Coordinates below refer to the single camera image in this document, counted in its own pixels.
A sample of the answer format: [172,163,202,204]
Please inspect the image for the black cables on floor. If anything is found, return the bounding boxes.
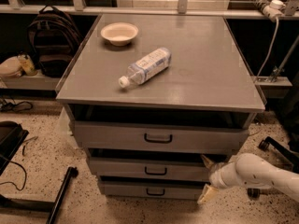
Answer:
[0,97,35,113]

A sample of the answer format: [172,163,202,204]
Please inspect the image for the small yellow drink bottle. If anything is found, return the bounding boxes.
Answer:
[18,53,37,76]

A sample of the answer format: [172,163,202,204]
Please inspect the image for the dark brown backpack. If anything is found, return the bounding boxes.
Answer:
[27,6,83,77]

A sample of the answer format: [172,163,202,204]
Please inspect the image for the low grey shelf ledge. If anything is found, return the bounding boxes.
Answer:
[0,72,59,91]

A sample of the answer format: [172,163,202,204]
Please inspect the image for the metal window railing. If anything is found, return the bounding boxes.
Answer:
[0,0,299,21]

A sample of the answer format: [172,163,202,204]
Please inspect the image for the white ceramic bowl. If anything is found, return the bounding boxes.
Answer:
[100,22,139,47]

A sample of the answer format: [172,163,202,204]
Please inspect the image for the grey drawer cabinet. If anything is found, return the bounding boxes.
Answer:
[55,13,267,130]

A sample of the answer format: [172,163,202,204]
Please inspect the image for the black equipment on floor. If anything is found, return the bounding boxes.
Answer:
[0,121,29,175]

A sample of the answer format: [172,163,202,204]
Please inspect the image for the grey drawer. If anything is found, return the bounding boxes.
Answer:
[86,148,232,183]
[98,176,206,200]
[73,121,249,155]

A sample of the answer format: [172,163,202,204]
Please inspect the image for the clear plastic water bottle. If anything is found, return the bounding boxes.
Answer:
[119,48,171,89]

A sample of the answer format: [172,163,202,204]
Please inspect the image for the black stand leg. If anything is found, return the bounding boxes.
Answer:
[0,167,78,224]

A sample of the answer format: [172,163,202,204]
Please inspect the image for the black office chair base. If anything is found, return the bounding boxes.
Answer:
[243,136,299,201]

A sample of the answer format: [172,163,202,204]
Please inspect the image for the grey top drawer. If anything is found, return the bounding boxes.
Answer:
[73,121,249,155]

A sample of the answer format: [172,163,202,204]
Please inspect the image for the grey bottom drawer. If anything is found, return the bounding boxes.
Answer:
[98,176,206,200]

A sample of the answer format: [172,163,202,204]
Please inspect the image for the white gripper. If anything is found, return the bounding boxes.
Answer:
[197,155,243,204]

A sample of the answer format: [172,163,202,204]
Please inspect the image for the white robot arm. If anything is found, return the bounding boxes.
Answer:
[198,153,299,204]

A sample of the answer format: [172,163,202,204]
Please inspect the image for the white round lidded container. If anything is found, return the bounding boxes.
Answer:
[0,56,22,78]

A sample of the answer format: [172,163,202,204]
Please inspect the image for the white power strip with cable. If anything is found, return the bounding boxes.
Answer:
[250,0,284,77]

